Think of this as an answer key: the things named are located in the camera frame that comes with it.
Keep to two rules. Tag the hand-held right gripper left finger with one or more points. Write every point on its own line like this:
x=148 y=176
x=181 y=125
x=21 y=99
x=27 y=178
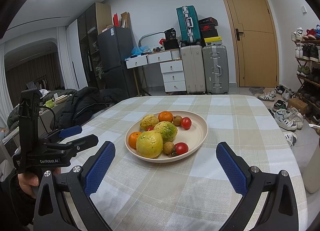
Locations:
x=100 y=168

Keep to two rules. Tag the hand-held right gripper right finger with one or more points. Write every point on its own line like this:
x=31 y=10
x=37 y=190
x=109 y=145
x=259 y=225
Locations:
x=231 y=168

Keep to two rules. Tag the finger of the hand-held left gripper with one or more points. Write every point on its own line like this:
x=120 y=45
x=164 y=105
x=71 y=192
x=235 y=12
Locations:
x=85 y=140
x=71 y=131

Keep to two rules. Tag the orange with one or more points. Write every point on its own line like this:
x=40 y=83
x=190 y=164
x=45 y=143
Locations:
x=165 y=117
x=133 y=140

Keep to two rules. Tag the cream round plate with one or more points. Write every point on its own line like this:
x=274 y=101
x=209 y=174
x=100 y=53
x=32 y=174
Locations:
x=197 y=133

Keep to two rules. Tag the red tomato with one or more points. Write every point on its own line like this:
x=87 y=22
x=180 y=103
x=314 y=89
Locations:
x=186 y=123
x=181 y=148
x=149 y=129

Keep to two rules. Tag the large yellow passion fruit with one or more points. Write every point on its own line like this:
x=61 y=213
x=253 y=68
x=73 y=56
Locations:
x=149 y=144

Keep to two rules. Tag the brown longan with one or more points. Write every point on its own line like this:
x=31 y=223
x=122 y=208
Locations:
x=177 y=120
x=168 y=147

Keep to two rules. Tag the wrinkled yellow passion fruit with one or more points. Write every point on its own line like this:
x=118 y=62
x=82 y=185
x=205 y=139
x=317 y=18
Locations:
x=148 y=121

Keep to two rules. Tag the small yellow-green passion fruit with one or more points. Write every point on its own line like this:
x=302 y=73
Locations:
x=166 y=130

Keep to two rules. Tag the person's left forearm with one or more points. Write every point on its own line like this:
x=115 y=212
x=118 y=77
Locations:
x=12 y=201

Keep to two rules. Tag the person's left hand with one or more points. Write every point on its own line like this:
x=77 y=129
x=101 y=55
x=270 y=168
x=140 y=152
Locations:
x=27 y=180

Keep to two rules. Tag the green cup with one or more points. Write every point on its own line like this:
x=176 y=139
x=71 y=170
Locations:
x=49 y=103

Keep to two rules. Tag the black jacket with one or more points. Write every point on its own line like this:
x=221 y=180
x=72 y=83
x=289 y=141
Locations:
x=82 y=100

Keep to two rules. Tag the grey puffer jacket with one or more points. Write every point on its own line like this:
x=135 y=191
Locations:
x=62 y=92

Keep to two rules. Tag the checked tablecloth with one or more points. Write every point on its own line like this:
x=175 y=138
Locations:
x=237 y=120

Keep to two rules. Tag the brown curtain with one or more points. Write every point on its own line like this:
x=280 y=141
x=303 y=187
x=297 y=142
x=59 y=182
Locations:
x=25 y=70

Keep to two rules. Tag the group of white sneakers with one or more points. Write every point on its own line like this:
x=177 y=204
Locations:
x=285 y=118

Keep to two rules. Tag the white wardrobe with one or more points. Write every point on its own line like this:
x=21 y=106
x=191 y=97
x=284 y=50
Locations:
x=75 y=53

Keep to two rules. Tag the beige trash bin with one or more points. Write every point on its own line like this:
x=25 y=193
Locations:
x=312 y=171

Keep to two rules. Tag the grey door mat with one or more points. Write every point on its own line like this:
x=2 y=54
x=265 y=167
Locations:
x=258 y=90

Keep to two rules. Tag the brown cardboard box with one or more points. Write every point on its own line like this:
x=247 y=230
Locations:
x=297 y=105

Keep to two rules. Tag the dark grey fridge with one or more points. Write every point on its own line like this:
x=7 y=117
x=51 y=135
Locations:
x=115 y=50

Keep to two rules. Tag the blue plastic bag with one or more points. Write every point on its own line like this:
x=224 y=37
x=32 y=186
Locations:
x=138 y=50

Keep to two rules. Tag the beige suitcase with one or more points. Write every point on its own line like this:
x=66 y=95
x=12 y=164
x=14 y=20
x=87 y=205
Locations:
x=191 y=70

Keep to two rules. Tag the silver suitcase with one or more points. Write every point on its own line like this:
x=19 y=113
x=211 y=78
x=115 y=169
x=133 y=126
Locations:
x=209 y=63

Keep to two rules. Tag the flat cardboard box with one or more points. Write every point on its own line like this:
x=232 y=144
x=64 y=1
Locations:
x=107 y=29

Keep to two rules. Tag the white drawer cabinet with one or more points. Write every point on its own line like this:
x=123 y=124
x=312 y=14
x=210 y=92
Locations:
x=173 y=77

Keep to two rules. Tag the white desk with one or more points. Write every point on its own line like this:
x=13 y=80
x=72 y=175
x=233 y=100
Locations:
x=158 y=57

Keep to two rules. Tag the wooden door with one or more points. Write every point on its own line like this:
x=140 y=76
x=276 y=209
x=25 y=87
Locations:
x=255 y=58

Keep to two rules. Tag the wooden shoe rack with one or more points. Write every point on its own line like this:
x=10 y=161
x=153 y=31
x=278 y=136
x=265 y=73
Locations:
x=307 y=80

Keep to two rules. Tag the wooden shelf cabinet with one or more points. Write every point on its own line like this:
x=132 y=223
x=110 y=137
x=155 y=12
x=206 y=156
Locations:
x=103 y=15

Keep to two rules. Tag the tall cardboard box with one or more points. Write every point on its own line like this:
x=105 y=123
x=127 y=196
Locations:
x=125 y=20

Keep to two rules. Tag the yellow black shoe box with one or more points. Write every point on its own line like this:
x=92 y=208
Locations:
x=213 y=41

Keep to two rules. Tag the black bag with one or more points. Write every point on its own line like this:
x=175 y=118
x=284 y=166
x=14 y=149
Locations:
x=170 y=45

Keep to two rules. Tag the black carton box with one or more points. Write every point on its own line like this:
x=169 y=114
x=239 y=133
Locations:
x=170 y=35

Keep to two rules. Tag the rows of assorted shoes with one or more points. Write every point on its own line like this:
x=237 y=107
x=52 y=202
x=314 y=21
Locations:
x=306 y=54

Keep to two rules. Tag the black red shoe box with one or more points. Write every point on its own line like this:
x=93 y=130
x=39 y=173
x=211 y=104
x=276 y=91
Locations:
x=206 y=28

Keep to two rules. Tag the teal suitcase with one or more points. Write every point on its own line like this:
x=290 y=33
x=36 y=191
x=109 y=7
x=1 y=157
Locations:
x=182 y=25

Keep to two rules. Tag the grey arched metal frame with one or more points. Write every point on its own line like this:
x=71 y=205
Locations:
x=148 y=34

